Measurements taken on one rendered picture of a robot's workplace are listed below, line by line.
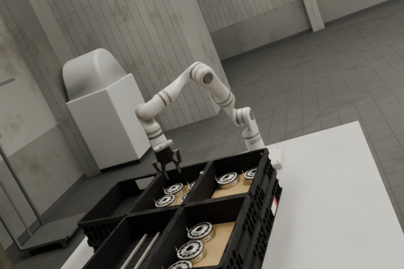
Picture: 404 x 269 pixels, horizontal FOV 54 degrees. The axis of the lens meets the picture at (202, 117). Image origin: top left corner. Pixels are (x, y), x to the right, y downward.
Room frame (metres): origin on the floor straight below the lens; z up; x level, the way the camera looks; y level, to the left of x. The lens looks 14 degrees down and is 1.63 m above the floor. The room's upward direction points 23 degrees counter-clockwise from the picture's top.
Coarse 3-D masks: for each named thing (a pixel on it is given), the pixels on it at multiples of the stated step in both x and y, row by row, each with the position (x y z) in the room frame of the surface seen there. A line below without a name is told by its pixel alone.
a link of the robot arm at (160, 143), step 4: (160, 136) 1.68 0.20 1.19; (164, 136) 1.69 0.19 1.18; (152, 140) 1.67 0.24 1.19; (156, 140) 1.67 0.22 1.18; (160, 140) 1.67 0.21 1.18; (164, 140) 1.68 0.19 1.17; (168, 140) 1.66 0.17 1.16; (152, 144) 1.68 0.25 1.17; (156, 144) 1.67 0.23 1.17; (160, 144) 1.66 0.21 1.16; (164, 144) 1.64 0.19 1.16; (168, 144) 1.64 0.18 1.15; (172, 144) 1.65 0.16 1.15; (152, 148) 1.69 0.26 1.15; (156, 148) 1.63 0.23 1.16; (160, 148) 1.63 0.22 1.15; (164, 148) 1.63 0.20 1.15; (156, 152) 1.62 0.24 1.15
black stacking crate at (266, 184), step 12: (240, 156) 1.78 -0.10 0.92; (252, 156) 1.75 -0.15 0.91; (216, 168) 1.84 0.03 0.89; (228, 168) 1.82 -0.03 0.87; (240, 168) 1.79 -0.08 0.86; (264, 168) 1.61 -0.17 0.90; (204, 180) 1.70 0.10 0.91; (264, 180) 1.55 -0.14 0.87; (204, 192) 1.66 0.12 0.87; (264, 192) 1.51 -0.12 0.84; (252, 204) 1.39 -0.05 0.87
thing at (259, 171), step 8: (248, 152) 1.77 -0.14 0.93; (264, 152) 1.69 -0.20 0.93; (216, 160) 1.84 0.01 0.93; (264, 160) 1.62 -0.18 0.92; (208, 168) 1.77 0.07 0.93; (256, 176) 1.49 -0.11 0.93; (256, 184) 1.45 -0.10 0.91; (192, 192) 1.59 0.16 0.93; (248, 192) 1.38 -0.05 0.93; (208, 200) 1.46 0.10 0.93
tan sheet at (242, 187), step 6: (240, 174) 1.79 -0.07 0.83; (240, 180) 1.73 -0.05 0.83; (234, 186) 1.69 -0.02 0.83; (240, 186) 1.67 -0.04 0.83; (246, 186) 1.64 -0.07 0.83; (216, 192) 1.71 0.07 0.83; (222, 192) 1.68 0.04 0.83; (228, 192) 1.66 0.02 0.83; (234, 192) 1.63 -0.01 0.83; (240, 192) 1.61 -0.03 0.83
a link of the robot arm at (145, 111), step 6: (156, 96) 1.71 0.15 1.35; (150, 102) 1.68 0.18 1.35; (156, 102) 1.69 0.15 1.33; (162, 102) 1.70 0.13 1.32; (138, 108) 1.68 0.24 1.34; (144, 108) 1.66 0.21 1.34; (150, 108) 1.67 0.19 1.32; (156, 108) 1.68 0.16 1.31; (162, 108) 1.71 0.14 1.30; (138, 114) 1.67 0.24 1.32; (144, 114) 1.65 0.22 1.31; (150, 114) 1.66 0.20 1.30; (156, 114) 1.68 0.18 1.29
